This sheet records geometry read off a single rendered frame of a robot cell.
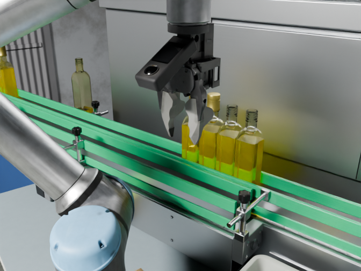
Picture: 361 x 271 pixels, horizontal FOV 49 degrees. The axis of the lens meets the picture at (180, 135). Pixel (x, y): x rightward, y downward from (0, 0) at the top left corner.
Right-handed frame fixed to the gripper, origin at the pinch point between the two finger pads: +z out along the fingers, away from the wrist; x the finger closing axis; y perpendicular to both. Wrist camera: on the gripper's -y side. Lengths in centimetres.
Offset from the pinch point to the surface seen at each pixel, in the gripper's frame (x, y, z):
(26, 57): 241, 107, 35
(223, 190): 5.4, 24.1, 24.9
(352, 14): -14.4, 42.9, -19.0
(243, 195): -6.4, 13.8, 17.1
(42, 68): 238, 117, 45
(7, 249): 50, -15, 43
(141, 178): 28.2, 16.6, 26.4
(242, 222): -6.3, 14.3, 24.5
